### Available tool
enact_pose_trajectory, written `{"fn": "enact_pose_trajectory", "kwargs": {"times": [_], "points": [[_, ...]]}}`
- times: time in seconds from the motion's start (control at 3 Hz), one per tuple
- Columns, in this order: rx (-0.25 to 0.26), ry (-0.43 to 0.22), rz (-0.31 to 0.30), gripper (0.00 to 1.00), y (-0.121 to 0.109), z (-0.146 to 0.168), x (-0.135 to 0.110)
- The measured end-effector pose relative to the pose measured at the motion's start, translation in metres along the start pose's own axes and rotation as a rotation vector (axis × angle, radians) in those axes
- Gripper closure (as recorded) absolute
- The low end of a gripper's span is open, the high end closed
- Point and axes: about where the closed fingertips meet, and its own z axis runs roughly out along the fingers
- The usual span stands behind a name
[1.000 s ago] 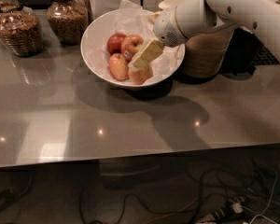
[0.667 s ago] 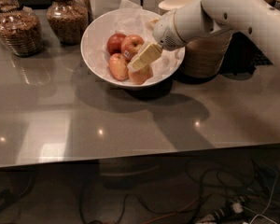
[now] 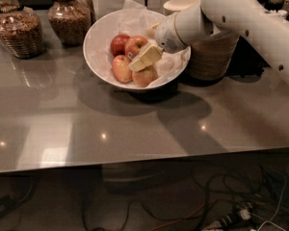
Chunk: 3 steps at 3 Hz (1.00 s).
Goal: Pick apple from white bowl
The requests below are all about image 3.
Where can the yellow-red apple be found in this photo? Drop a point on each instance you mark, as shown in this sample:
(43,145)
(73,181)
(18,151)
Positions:
(144,77)
(121,70)

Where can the glass jar of granola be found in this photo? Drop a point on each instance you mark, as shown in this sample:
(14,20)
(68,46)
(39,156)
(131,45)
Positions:
(70,21)
(20,30)

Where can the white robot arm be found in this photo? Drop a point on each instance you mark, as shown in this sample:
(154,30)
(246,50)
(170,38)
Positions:
(266,32)

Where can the yellow-red apple front left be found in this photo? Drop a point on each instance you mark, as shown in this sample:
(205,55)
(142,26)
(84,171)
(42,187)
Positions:
(121,70)

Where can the power strip on floor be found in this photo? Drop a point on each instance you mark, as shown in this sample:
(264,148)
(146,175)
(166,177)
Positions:
(228,220)

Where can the glass jar of granola left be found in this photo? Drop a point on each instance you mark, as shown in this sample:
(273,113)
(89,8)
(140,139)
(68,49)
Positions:
(20,30)

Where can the white paper liner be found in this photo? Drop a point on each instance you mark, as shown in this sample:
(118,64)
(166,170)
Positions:
(135,23)

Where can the dark bottle with cork left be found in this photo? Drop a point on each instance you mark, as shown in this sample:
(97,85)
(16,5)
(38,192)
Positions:
(274,5)

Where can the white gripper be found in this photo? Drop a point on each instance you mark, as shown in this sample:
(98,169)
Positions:
(166,35)

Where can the yellow-red apple front right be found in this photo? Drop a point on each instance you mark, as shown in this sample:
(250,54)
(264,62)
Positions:
(144,77)

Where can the front stack of paper bowls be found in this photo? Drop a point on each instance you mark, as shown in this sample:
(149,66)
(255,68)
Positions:
(210,59)

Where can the dark red apple back left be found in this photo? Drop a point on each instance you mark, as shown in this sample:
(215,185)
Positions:
(117,45)

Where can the white bowl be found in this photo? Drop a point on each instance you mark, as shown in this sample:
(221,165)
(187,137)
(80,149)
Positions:
(99,52)

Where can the red-yellow apple with sticker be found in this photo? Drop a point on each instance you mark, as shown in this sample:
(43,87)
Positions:
(133,46)

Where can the glass jar of granola middle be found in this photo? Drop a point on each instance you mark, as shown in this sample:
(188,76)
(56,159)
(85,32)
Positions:
(70,21)

